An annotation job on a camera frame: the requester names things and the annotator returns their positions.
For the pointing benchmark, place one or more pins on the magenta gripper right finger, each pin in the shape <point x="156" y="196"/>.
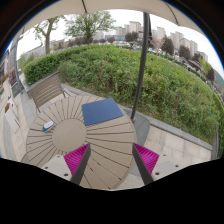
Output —
<point x="151" y="165"/>

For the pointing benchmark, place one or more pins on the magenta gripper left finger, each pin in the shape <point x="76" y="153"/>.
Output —
<point x="70" y="167"/>

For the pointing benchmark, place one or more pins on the blue square mouse pad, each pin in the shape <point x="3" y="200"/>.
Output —
<point x="100" y="111"/>

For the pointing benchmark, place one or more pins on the round slatted wooden table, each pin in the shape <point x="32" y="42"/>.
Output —
<point x="110" y="141"/>

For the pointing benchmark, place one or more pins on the green hedge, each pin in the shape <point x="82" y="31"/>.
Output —
<point x="169" y="92"/>

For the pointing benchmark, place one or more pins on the slatted wooden chair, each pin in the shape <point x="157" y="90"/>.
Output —
<point x="46" y="89"/>

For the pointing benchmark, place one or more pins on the dark parasol pole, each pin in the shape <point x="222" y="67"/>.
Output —
<point x="146" y="29"/>

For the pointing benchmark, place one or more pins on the beige parasol canopy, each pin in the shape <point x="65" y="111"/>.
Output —
<point x="156" y="7"/>

